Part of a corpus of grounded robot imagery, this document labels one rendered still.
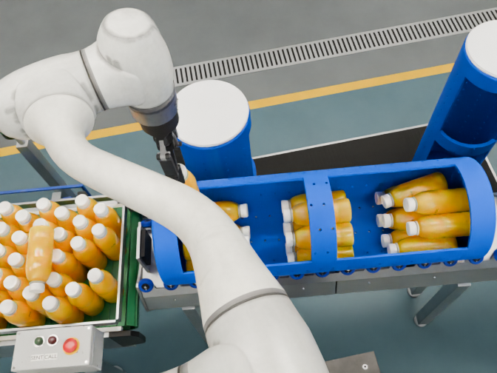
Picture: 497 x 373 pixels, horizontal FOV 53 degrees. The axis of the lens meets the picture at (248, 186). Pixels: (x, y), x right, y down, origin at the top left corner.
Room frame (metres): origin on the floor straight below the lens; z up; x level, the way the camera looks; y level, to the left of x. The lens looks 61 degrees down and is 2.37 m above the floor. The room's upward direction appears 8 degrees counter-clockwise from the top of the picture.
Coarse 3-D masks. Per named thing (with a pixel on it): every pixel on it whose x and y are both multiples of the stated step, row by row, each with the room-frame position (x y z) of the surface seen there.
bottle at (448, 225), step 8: (424, 216) 0.52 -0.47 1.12; (432, 216) 0.51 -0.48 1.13; (440, 216) 0.51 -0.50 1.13; (448, 216) 0.50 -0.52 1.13; (456, 216) 0.50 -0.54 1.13; (464, 216) 0.50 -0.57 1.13; (416, 224) 0.50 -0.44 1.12; (424, 224) 0.49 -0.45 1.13; (432, 224) 0.48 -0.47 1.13; (440, 224) 0.48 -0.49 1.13; (448, 224) 0.48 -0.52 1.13; (456, 224) 0.48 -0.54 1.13; (464, 224) 0.47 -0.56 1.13; (416, 232) 0.48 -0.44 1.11; (424, 232) 0.47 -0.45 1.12; (432, 232) 0.47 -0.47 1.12; (440, 232) 0.46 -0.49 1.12; (448, 232) 0.46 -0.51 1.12; (456, 232) 0.46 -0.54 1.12; (464, 232) 0.46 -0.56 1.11
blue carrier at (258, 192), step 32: (448, 160) 0.64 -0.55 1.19; (224, 192) 0.70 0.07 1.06; (256, 192) 0.69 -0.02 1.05; (288, 192) 0.69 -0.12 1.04; (320, 192) 0.57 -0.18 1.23; (352, 192) 0.66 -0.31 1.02; (480, 192) 0.51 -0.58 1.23; (160, 224) 0.54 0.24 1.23; (256, 224) 0.62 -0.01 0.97; (320, 224) 0.49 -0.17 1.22; (352, 224) 0.59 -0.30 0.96; (480, 224) 0.44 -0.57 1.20; (160, 256) 0.47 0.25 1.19; (320, 256) 0.43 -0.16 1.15; (384, 256) 0.41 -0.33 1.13; (416, 256) 0.41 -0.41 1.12; (448, 256) 0.40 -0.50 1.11; (480, 256) 0.39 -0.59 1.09
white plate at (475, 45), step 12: (480, 24) 1.25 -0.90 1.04; (492, 24) 1.25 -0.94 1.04; (468, 36) 1.21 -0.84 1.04; (480, 36) 1.20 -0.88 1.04; (492, 36) 1.19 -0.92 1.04; (468, 48) 1.15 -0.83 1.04; (480, 48) 1.15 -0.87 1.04; (492, 48) 1.14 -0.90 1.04; (480, 60) 1.09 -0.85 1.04; (492, 60) 1.09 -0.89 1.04; (492, 72) 1.04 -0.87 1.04
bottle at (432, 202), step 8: (424, 192) 0.57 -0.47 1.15; (432, 192) 0.57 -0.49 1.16; (440, 192) 0.56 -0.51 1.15; (448, 192) 0.56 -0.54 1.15; (456, 192) 0.56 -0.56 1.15; (464, 192) 0.56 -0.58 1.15; (416, 200) 0.55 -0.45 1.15; (424, 200) 0.55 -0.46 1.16; (432, 200) 0.54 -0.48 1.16; (440, 200) 0.54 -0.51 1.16; (448, 200) 0.54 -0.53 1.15; (456, 200) 0.54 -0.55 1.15; (464, 200) 0.54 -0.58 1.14; (416, 208) 0.53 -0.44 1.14; (424, 208) 0.53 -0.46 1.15; (432, 208) 0.52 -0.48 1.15; (440, 208) 0.52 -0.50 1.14; (448, 208) 0.52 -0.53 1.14; (456, 208) 0.52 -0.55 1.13; (464, 208) 0.52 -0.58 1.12
